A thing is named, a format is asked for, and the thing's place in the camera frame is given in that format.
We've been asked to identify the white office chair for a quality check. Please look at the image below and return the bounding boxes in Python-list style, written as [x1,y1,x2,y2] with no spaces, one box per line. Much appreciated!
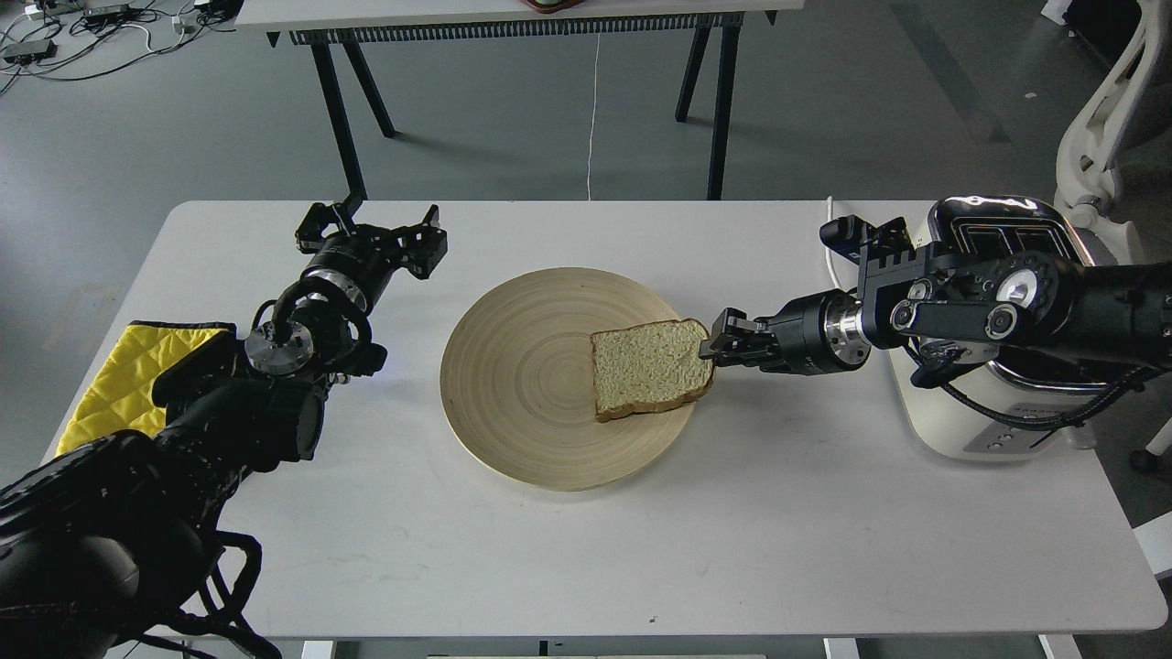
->
[1052,1,1168,265]

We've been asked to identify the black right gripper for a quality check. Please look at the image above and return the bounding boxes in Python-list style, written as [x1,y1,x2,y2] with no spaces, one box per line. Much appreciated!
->
[699,288,872,376]

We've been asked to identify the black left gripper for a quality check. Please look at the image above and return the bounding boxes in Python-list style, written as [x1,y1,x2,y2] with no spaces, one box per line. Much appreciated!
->
[297,190,448,308]

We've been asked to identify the slice of bread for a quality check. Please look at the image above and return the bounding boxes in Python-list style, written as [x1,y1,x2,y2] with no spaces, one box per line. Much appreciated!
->
[590,319,714,422]

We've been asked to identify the cables and adapters on floor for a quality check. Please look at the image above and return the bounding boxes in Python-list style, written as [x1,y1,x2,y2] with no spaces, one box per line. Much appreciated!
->
[0,0,244,91]

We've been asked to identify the yellow quilted cloth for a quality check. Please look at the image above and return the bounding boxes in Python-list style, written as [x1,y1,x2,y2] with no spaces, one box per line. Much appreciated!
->
[54,320,237,458]

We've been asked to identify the round wooden plate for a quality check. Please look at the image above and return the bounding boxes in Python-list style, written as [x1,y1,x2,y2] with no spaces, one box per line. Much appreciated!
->
[440,267,694,492]

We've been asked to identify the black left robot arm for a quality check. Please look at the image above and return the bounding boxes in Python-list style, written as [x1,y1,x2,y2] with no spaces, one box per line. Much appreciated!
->
[4,195,448,658]

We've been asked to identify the thin white hanging cable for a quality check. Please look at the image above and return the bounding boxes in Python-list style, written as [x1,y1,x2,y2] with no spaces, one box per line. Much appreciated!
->
[586,34,602,201]

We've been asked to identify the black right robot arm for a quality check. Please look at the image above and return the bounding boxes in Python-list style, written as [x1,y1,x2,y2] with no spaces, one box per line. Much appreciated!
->
[699,215,1168,432]

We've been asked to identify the cream white toaster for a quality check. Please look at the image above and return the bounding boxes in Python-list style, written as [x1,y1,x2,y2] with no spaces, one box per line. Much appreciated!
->
[886,195,1125,462]

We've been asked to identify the background table with black legs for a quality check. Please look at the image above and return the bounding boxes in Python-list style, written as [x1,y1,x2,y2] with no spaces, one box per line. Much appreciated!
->
[234,1,802,201]

